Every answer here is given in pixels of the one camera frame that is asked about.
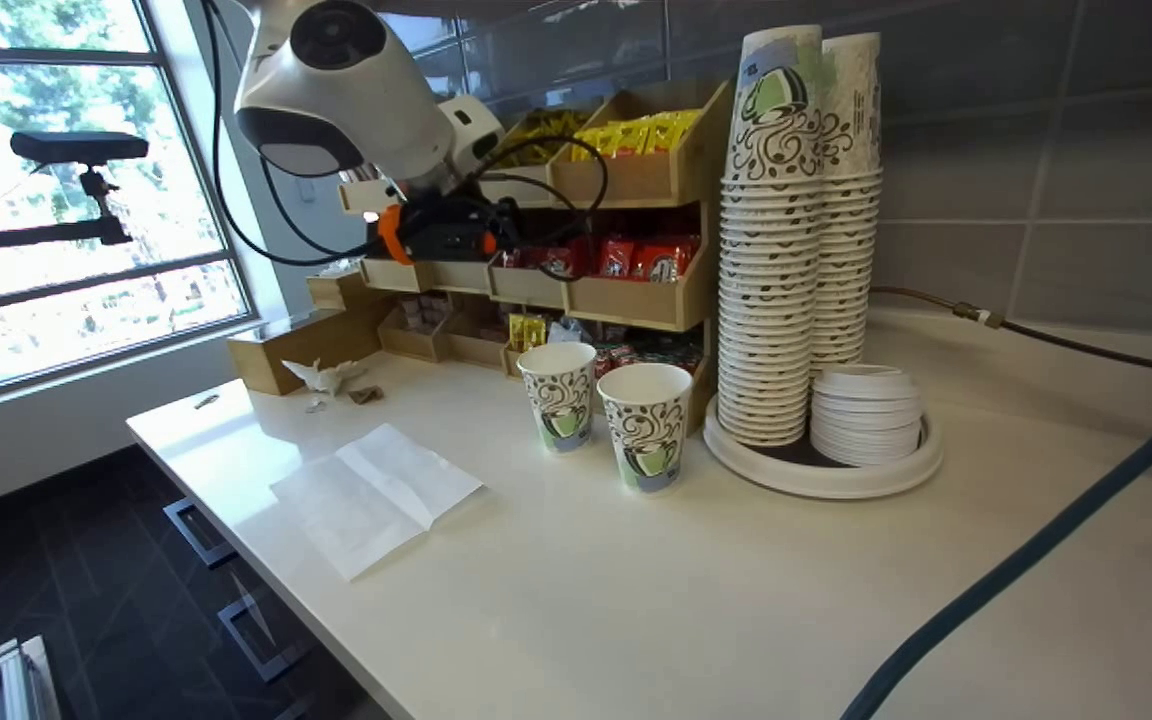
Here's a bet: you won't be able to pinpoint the white round cup tray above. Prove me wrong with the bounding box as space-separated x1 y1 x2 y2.
700 397 947 503

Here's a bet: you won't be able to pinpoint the bamboo tiered condiment organizer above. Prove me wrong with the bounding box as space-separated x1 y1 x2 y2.
358 75 735 432

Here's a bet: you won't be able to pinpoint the thin black wall cable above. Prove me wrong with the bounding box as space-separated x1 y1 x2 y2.
867 283 1152 382

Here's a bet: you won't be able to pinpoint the yellow green packets pile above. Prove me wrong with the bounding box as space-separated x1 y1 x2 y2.
504 307 557 360

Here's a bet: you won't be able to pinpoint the black stereo camera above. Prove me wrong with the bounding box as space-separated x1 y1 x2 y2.
8 125 156 171

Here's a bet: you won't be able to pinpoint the dark red packets pile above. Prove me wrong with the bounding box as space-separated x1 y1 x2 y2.
587 331 647 382

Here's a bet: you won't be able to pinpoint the crumpled white wrapper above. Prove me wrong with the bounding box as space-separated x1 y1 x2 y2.
278 355 353 399

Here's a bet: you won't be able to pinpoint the white paper napkin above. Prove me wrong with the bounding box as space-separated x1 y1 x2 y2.
269 422 488 583

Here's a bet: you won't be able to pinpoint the tall stack printed paper cups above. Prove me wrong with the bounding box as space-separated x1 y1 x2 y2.
712 19 832 451
814 31 889 382

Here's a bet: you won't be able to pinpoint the yellow sweetener packets pile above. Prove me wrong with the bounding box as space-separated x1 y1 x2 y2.
573 107 710 169
508 114 594 171

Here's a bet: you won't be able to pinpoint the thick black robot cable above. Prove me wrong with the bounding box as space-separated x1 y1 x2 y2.
195 0 375 271

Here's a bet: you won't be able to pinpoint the stack of white cup lids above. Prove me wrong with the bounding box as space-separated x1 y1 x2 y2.
807 360 929 472

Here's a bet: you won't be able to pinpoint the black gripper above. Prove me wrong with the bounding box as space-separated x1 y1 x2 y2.
400 185 546 271

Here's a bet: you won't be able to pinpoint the window with dark frame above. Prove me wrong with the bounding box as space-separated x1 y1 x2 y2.
0 0 265 409

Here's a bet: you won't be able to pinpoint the metal drawer handle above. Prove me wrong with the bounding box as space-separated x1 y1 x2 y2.
218 594 316 690
156 494 239 574

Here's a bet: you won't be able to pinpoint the orange cable connector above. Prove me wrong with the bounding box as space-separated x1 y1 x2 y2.
374 202 418 267

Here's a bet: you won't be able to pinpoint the small bamboo packet box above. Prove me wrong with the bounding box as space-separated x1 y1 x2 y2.
225 307 390 399

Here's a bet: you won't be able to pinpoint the thick dark teal cable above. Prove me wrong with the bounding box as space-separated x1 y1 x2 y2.
837 377 1152 720

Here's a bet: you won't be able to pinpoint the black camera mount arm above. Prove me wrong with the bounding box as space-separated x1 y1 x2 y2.
0 162 136 260

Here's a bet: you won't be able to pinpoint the printed paper cup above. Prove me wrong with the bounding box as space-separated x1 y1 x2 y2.
511 341 604 451
594 360 695 498

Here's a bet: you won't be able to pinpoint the thin dark gripper cable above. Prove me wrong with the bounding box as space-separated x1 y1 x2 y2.
470 129 617 226

